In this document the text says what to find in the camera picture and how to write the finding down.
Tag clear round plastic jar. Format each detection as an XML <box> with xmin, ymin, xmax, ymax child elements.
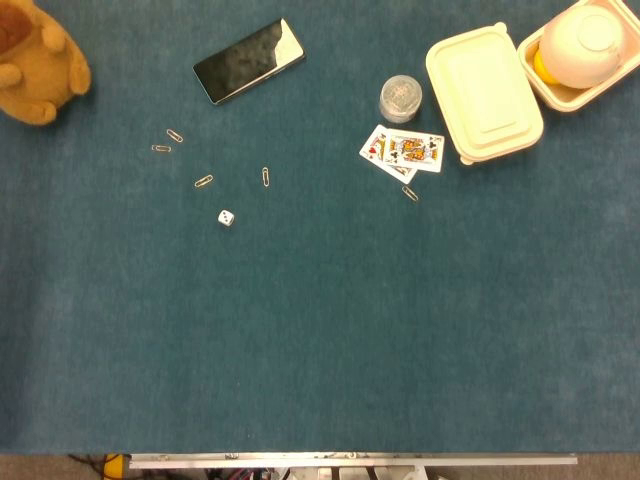
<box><xmin>379</xmin><ymin>74</ymin><xmax>424</xmax><ymax>125</ymax></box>

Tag yellow round object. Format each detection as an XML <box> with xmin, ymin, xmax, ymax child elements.
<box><xmin>533</xmin><ymin>47</ymin><xmax>564</xmax><ymax>86</ymax></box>

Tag cream open food container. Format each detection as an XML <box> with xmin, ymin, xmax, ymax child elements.
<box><xmin>516</xmin><ymin>0</ymin><xmax>640</xmax><ymax>114</ymax></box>

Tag aluminium frame rail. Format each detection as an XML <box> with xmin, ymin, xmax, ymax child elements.
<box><xmin>127</xmin><ymin>452</ymin><xmax>578</xmax><ymax>470</ymax></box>

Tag black smartphone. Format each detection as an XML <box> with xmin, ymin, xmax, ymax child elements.
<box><xmin>192</xmin><ymin>18</ymin><xmax>307</xmax><ymax>107</ymax></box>

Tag yellow object under table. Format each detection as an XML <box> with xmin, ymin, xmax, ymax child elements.
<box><xmin>103</xmin><ymin>453</ymin><xmax>132</xmax><ymax>480</ymax></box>

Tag blue felt table mat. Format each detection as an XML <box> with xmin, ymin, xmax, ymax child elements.
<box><xmin>0</xmin><ymin>0</ymin><xmax>640</xmax><ymax>456</ymax></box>

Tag white upturned bowl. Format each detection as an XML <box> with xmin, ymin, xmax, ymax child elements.
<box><xmin>538</xmin><ymin>4</ymin><xmax>626</xmax><ymax>90</ymax></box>

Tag king of hearts card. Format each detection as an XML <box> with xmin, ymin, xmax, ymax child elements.
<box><xmin>358</xmin><ymin>124</ymin><xmax>418</xmax><ymax>185</ymax></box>

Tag king of clubs card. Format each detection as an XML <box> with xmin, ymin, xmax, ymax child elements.
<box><xmin>383</xmin><ymin>128</ymin><xmax>446</xmax><ymax>174</ymax></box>

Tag brown plush teddy bear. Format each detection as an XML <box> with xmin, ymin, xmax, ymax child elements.
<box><xmin>0</xmin><ymin>0</ymin><xmax>93</xmax><ymax>126</ymax></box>

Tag cream lidded food container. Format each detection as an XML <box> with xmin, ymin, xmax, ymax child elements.
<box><xmin>425</xmin><ymin>21</ymin><xmax>545</xmax><ymax>166</ymax></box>

